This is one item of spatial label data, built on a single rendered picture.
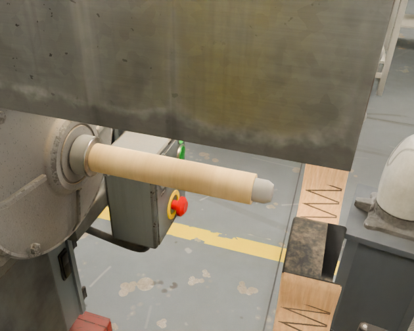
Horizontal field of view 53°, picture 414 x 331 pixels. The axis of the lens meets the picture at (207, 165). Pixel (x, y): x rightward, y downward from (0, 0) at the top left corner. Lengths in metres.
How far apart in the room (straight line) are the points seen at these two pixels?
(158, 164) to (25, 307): 0.45
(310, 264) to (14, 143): 0.28
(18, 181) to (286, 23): 0.32
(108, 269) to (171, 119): 1.87
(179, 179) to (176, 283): 1.58
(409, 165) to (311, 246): 0.88
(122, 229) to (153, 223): 0.07
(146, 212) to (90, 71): 0.55
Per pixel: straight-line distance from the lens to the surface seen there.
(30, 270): 0.79
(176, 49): 0.21
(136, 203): 0.76
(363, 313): 1.49
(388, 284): 1.38
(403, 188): 1.23
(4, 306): 0.76
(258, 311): 1.91
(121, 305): 1.93
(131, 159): 0.44
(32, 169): 0.45
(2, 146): 0.42
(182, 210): 0.82
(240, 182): 0.41
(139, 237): 0.82
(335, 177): 0.46
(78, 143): 0.47
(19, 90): 0.27
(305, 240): 0.34
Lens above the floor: 1.50
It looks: 33 degrees down
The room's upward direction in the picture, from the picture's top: 2 degrees clockwise
